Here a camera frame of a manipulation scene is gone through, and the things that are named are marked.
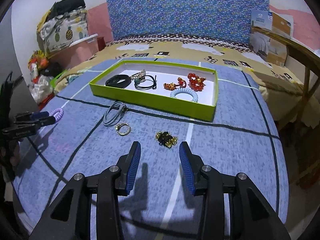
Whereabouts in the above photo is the orange toy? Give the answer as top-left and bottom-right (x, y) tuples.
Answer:
(28, 50), (48, 71)

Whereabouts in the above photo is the blue floral headboard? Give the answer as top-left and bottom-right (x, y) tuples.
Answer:
(104, 0), (270, 46)

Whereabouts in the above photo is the blue checked blanket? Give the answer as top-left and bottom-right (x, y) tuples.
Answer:
(12, 57), (288, 240)

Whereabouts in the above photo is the orange red hair tie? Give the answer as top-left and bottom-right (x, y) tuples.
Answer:
(163, 78), (187, 91)

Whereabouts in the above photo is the small metal ring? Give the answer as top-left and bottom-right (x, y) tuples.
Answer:
(115, 123), (131, 136)

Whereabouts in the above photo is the pink storage bin white lid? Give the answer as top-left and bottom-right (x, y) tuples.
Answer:
(51, 33), (99, 69)

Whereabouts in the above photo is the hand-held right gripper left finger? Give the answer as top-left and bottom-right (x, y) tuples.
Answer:
(30, 141), (142, 240)

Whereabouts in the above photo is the black hair tie teal bead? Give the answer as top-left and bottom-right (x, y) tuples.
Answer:
(134, 74), (158, 91)

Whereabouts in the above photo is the grey hair tie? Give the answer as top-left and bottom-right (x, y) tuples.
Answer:
(103, 101), (129, 127)

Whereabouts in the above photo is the pineapple print bag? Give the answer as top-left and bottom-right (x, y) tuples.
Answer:
(37, 8), (89, 54)

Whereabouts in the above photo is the red bead bracelet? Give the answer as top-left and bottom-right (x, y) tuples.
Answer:
(187, 72), (206, 91)

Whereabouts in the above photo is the printed cardboard quilt box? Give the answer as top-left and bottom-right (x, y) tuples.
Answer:
(250, 9), (292, 67)

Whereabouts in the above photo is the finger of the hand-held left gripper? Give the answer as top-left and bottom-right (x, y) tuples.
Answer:
(1, 117), (55, 138)
(15, 111), (50, 122)

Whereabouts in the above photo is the light blue spiral hair tie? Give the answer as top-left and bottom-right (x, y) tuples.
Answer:
(170, 87), (198, 103)

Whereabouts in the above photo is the black bag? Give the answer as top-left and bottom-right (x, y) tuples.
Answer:
(46, 0), (86, 22)

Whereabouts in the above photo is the white plastic bag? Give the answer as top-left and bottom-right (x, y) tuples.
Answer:
(27, 75), (54, 103)

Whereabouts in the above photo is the gold and black bead bracelet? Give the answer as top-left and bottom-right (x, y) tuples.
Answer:
(155, 130), (179, 149)

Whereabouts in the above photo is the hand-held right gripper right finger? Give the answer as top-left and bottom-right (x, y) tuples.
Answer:
(178, 141), (292, 240)

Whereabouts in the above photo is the person's left hand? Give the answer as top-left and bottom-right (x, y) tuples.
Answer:
(0, 140), (22, 176)

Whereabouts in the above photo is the purple spiral hair tie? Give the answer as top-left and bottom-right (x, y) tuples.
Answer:
(48, 108), (64, 124)

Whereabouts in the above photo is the wooden bench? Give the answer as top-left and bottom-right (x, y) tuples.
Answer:
(268, 31), (320, 188)

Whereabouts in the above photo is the shallow green cardboard box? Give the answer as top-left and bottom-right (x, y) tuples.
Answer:
(89, 60), (219, 123)

